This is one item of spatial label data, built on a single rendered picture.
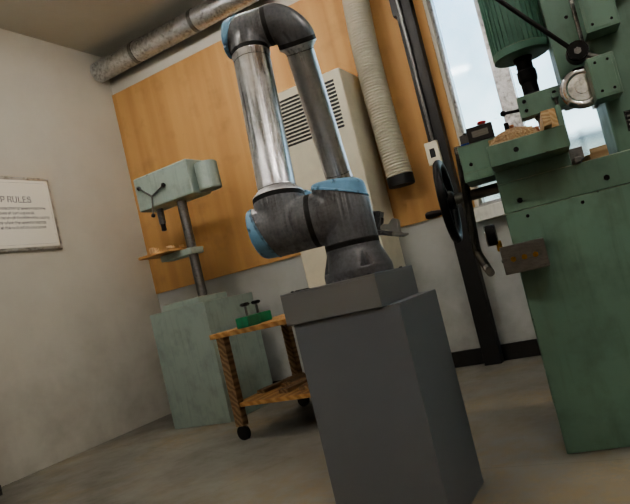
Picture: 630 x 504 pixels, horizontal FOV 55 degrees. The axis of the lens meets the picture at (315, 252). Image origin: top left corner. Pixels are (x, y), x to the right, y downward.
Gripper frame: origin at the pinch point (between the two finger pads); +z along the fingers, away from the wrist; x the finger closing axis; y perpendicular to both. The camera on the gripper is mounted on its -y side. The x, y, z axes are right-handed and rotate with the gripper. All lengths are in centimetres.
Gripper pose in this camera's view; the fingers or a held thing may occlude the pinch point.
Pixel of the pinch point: (404, 235)
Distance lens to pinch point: 204.2
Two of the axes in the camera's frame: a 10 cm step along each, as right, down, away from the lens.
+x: 3.4, -0.2, 9.4
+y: 1.0, -9.9, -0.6
